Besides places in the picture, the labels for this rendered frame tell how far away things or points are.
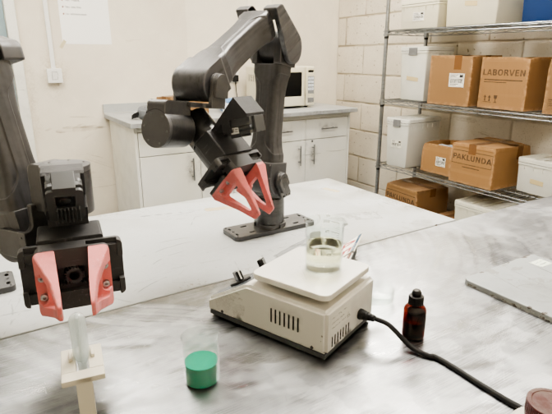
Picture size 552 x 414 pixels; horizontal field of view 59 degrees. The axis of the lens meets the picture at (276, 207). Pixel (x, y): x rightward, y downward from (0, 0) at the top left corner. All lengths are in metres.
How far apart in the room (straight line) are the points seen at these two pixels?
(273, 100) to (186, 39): 2.73
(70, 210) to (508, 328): 0.59
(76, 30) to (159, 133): 2.76
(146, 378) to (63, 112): 2.94
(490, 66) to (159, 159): 1.95
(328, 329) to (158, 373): 0.21
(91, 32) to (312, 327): 3.05
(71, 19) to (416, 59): 2.17
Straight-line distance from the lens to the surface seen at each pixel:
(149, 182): 3.05
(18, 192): 0.67
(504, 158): 2.93
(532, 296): 0.85
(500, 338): 0.74
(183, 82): 0.80
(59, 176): 0.55
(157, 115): 0.74
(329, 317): 0.60
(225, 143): 0.76
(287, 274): 0.64
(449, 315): 0.77
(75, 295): 0.56
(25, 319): 0.80
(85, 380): 0.42
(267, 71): 0.99
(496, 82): 2.92
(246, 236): 1.00
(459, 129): 3.51
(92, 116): 3.50
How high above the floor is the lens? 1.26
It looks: 17 degrees down
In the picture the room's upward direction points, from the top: straight up
